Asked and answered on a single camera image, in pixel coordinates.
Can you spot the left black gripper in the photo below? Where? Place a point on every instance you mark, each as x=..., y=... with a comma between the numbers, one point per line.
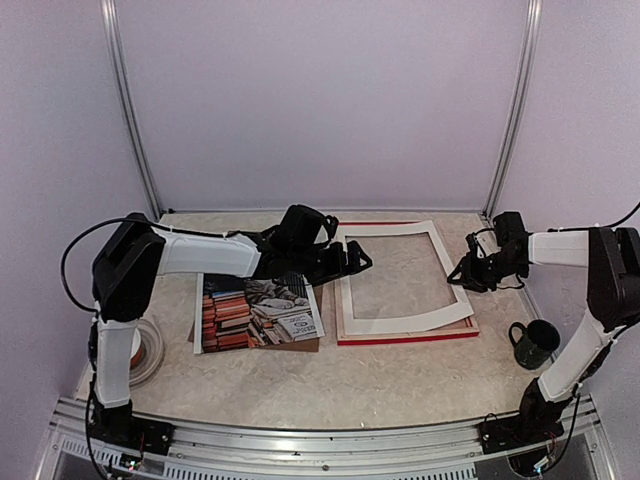
x=340, y=267

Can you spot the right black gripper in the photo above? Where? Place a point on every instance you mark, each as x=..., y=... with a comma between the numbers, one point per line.
x=470, y=277

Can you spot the red wooden picture frame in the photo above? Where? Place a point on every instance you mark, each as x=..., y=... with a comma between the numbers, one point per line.
x=415, y=335

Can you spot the white mat board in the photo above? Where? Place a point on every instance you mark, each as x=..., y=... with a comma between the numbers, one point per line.
x=400, y=285

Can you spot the cat photo print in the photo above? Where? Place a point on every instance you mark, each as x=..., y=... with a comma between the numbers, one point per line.
x=235, y=314

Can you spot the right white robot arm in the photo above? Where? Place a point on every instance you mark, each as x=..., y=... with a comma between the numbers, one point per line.
x=610, y=257

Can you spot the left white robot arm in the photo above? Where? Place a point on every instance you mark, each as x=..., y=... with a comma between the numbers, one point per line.
x=124, y=273

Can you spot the dark green mug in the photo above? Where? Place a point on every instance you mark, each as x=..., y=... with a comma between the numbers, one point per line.
x=533, y=343

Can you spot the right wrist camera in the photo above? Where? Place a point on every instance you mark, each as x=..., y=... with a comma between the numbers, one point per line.
x=508, y=227

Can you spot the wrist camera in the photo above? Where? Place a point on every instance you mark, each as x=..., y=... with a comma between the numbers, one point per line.
x=303, y=228
x=508, y=227

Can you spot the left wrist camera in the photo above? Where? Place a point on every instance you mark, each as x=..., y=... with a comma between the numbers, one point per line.
x=303, y=228

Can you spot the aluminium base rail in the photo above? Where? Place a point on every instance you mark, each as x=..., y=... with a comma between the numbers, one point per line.
x=200, y=450

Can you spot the right aluminium post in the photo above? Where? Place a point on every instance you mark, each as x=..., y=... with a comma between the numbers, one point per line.
x=517, y=105

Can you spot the aluminium post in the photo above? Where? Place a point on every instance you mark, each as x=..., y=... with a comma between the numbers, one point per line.
x=517, y=105
x=115, y=47

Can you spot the left aluminium post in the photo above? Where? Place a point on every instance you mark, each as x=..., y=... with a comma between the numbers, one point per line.
x=115, y=47

